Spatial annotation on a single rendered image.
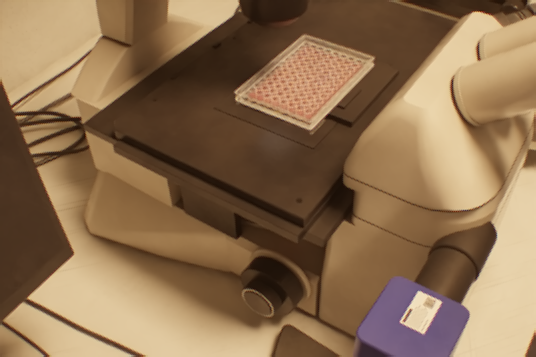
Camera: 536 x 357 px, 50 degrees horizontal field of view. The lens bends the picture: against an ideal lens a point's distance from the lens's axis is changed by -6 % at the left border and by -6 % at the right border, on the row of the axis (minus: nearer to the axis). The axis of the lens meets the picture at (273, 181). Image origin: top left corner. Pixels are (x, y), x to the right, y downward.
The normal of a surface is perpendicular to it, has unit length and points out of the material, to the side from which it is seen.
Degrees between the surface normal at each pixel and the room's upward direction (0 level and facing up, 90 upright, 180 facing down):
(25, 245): 86
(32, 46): 90
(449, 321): 0
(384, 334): 0
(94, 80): 38
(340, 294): 90
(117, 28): 90
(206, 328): 0
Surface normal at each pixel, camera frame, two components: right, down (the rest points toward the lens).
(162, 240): -0.35, 0.53
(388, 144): -0.55, 0.43
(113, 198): -0.42, -0.04
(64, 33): 0.83, 0.37
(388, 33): -0.02, -0.72
